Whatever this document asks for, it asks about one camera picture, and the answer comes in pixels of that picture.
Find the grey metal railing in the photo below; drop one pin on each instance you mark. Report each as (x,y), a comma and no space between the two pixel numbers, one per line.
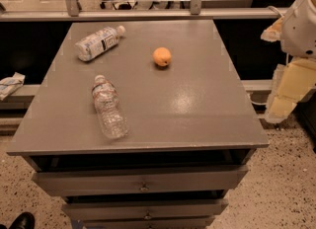
(89,10)

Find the clear crinkled water bottle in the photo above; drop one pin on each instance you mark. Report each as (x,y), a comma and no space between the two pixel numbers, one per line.
(107,105)

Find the orange fruit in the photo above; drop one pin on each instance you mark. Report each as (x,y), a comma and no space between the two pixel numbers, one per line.
(162,56)

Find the grey drawer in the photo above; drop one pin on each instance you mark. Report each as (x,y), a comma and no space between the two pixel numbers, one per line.
(145,210)
(164,223)
(150,180)

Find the middle grey drawer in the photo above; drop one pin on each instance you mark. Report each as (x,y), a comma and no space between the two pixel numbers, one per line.
(145,210)

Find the black shoe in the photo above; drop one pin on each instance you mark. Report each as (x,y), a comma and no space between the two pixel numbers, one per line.
(24,221)

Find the upper grey drawer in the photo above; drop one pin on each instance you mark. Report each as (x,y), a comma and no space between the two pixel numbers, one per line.
(150,180)

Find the white packet on ledge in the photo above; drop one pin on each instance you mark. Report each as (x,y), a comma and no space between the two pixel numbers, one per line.
(9,85)

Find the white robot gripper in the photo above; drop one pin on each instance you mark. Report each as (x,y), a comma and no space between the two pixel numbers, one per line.
(300,31)

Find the white labelled plastic bottle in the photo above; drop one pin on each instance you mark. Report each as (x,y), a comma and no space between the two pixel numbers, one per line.
(99,42)

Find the lower grey drawer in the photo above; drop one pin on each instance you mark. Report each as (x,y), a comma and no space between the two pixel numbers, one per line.
(164,223)

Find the grey drawer cabinet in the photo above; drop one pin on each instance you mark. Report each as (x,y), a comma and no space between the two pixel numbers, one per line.
(192,113)

